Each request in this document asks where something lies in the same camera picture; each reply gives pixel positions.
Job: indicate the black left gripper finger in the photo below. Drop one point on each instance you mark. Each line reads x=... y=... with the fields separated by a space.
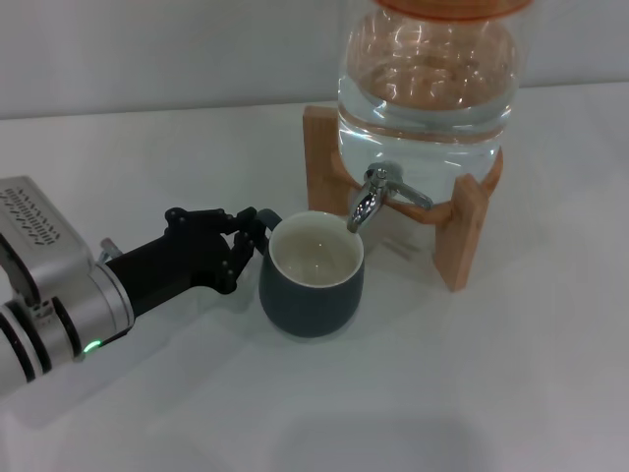
x=206 y=217
x=238 y=258

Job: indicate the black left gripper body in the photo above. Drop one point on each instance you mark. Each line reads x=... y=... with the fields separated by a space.
x=172 y=268

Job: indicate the black ceramic cup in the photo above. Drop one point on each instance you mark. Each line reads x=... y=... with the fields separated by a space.
x=309 y=305

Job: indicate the chrome faucet tap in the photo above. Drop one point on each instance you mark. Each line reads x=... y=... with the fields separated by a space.
x=366 y=204

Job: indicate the wooden dispenser stand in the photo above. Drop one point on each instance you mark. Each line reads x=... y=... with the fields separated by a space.
x=322 y=162

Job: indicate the glass water dispenser jar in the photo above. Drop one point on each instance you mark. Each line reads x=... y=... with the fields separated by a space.
x=427 y=108

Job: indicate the orange dispenser lid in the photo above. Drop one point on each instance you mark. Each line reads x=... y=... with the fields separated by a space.
x=452 y=9

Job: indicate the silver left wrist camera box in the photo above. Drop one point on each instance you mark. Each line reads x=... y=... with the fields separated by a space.
x=34 y=231

